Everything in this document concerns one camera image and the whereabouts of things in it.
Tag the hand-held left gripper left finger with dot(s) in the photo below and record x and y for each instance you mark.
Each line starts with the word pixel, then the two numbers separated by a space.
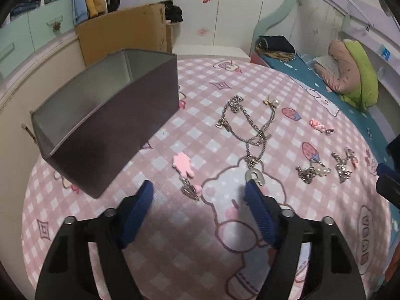
pixel 137 214

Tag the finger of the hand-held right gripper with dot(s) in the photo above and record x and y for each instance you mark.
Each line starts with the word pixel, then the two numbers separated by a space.
pixel 389 190
pixel 382 168

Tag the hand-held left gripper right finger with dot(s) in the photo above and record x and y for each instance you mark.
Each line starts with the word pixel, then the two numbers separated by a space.
pixel 259 214

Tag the grey box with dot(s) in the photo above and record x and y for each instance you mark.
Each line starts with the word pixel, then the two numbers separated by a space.
pixel 125 131

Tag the silver charm with pink piece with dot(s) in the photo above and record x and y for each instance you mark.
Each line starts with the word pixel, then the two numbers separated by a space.
pixel 342 165

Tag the pink checked cartoon tablecloth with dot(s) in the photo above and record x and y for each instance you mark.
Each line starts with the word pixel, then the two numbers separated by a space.
pixel 193 240

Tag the blue printed bed sheet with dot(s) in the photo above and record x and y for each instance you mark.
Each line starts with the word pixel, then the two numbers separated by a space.
pixel 343 109

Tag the pink hair clip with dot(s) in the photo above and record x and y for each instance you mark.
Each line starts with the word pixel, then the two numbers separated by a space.
pixel 315 123

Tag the pink and green pillow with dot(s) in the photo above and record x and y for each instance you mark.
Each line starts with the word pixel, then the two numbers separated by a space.
pixel 362 75

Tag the blue item on shelf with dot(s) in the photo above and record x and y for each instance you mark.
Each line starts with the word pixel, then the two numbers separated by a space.
pixel 386 53

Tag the white pillow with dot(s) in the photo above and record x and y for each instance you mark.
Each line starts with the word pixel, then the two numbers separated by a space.
pixel 326 63

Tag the purple bed shelf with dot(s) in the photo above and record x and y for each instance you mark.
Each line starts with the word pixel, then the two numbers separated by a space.
pixel 375 28

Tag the tan folded clothes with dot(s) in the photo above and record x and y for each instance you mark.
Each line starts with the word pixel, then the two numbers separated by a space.
pixel 275 55

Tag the dark folded clothes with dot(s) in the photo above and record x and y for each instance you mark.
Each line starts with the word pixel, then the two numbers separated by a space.
pixel 278 43

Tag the cream low cabinet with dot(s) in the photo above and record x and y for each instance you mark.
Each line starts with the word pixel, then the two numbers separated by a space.
pixel 37 78

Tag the white board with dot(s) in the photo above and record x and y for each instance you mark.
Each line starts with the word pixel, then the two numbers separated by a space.
pixel 212 51

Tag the small cardboard box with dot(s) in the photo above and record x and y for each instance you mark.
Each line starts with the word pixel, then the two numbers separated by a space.
pixel 169 37

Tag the large cardboard box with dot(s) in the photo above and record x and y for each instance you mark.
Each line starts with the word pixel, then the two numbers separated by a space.
pixel 125 31

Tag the black clothes pile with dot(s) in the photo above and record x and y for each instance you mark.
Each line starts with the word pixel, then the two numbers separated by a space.
pixel 173 12

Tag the pine cone ornament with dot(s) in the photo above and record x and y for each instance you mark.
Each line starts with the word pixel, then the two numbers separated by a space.
pixel 57 25

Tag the white wardrobe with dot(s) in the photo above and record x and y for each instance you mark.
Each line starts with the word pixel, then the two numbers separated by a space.
pixel 237 6

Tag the teal drawer cabinet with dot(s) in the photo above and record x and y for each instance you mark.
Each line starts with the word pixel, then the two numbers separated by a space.
pixel 31 28

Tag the light blue hanging shirt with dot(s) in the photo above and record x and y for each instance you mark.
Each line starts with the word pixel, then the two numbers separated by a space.
pixel 79 3

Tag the teal bunk bed frame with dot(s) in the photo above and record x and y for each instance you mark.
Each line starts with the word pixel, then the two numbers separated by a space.
pixel 278 12

